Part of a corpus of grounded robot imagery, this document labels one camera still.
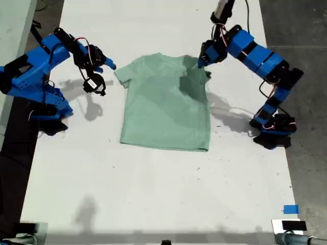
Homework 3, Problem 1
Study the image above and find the pale green T-shirt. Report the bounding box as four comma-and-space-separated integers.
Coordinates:
113, 53, 213, 153

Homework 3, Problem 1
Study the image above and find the black stand bar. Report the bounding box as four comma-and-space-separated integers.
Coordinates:
30, 20, 45, 43

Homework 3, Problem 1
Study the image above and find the pale side table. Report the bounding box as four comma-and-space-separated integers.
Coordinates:
0, 0, 38, 151

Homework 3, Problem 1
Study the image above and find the flat black box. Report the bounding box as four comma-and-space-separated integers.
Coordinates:
19, 222, 39, 233
282, 220, 307, 232

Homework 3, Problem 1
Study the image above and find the white plate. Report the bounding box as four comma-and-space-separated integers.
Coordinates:
271, 218, 305, 234

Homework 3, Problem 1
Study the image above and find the grey blue tube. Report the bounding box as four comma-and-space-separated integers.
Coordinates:
274, 232, 327, 245
0, 236, 39, 245

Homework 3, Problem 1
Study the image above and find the black camera box with sticker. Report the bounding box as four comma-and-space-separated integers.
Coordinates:
82, 73, 107, 96

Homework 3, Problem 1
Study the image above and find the grey black camera box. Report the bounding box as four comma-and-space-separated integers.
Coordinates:
211, 0, 235, 25

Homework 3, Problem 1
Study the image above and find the black camera cable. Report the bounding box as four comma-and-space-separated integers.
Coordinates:
244, 0, 251, 35

